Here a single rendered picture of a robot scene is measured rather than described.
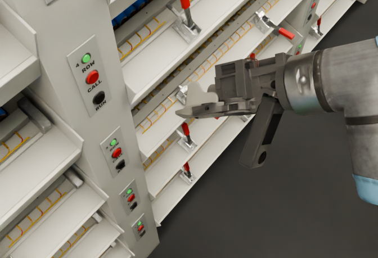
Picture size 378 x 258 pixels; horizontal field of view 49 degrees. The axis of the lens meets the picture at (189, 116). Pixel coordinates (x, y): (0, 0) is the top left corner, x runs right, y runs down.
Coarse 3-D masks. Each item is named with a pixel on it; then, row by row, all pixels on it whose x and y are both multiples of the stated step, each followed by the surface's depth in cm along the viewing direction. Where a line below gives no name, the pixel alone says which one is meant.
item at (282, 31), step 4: (268, 20) 92; (268, 24) 93; (272, 24) 93; (276, 28) 92; (280, 28) 92; (280, 32) 92; (284, 32) 91; (288, 32) 91; (288, 36) 91; (292, 36) 91
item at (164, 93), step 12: (264, 0) 94; (252, 12) 92; (240, 24) 91; (228, 36) 89; (216, 48) 87; (228, 48) 90; (192, 60) 84; (204, 60) 85; (216, 60) 88; (180, 72) 83; (192, 72) 84; (204, 72) 86; (168, 84) 81; (156, 96) 80; (168, 96) 82; (144, 108) 78; (168, 108) 81; (156, 120) 80; (144, 132) 78
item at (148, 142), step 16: (272, 0) 98; (288, 0) 100; (272, 16) 97; (240, 32) 93; (256, 32) 94; (224, 48) 90; (240, 48) 92; (208, 64) 88; (192, 80) 86; (208, 80) 87; (160, 112) 82; (144, 128) 80; (160, 128) 81; (176, 128) 82; (144, 144) 79; (160, 144) 80; (144, 160) 76
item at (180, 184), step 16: (224, 128) 125; (240, 128) 127; (208, 144) 122; (224, 144) 123; (192, 160) 119; (208, 160) 120; (176, 176) 116; (192, 176) 116; (160, 192) 113; (176, 192) 115; (160, 208) 112; (160, 224) 106
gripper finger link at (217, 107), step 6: (216, 102) 65; (222, 102) 65; (192, 108) 68; (198, 108) 68; (204, 108) 66; (210, 108) 65; (216, 108) 65; (222, 108) 64; (228, 108) 64; (234, 108) 65; (192, 114) 68; (198, 114) 67; (204, 114) 67
